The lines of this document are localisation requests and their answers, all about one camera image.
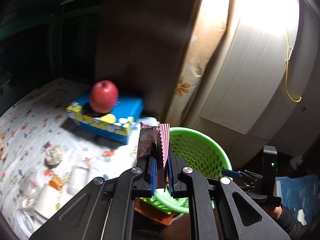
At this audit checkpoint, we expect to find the blue yellow tissue box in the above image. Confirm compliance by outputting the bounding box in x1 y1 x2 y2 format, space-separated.
66 93 144 144

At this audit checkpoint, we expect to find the white paper ball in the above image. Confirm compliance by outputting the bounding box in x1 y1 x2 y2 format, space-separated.
45 145 63 166

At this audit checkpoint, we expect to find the white printed table cloth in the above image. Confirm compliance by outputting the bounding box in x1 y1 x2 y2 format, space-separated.
0 77 161 240

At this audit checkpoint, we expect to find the clear plastic tray far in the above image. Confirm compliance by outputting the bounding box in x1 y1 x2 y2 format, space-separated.
67 164 89 196

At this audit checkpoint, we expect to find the clear plastic cup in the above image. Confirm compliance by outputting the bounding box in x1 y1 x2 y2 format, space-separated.
18 168 41 210

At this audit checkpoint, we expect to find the yellow cord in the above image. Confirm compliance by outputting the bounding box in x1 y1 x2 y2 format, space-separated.
284 28 303 103

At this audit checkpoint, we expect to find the gold foil wrapper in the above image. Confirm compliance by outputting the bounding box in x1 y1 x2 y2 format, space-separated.
48 172 71 192

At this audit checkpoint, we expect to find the person's right hand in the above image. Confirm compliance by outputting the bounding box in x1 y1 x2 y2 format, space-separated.
264 205 283 220

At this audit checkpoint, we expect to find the pink snack wrapper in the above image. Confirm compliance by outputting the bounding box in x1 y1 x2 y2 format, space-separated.
137 122 170 189

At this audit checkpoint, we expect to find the beige floral pillow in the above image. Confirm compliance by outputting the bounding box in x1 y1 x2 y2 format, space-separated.
165 0 236 127

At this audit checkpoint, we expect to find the red apple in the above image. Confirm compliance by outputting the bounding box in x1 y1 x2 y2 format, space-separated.
89 80 119 114

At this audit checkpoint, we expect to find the white cabinet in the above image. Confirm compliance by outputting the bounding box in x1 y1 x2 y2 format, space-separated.
201 0 319 139

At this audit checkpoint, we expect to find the green mesh waste basket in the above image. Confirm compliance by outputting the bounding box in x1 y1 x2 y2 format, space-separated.
140 127 233 215

